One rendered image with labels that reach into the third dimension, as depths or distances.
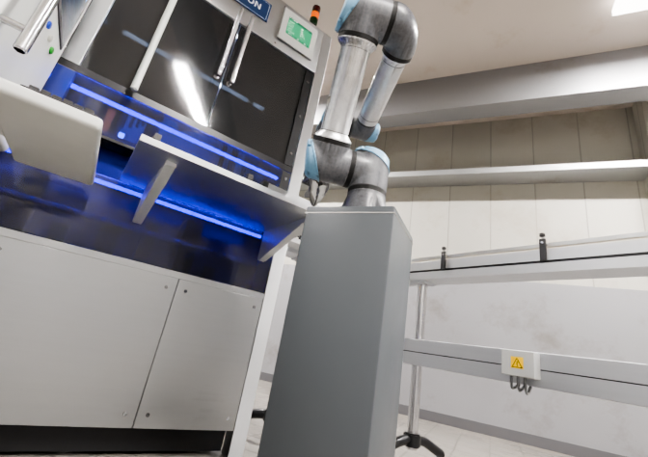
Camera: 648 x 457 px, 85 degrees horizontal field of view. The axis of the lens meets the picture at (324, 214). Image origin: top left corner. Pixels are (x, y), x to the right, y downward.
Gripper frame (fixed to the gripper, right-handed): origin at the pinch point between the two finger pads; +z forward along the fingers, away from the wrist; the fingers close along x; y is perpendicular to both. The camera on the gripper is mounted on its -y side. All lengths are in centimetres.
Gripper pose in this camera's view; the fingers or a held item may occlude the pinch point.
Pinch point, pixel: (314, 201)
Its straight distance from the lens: 128.4
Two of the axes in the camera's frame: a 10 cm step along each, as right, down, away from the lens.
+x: -7.9, -3.4, -5.1
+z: -1.6, 9.2, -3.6
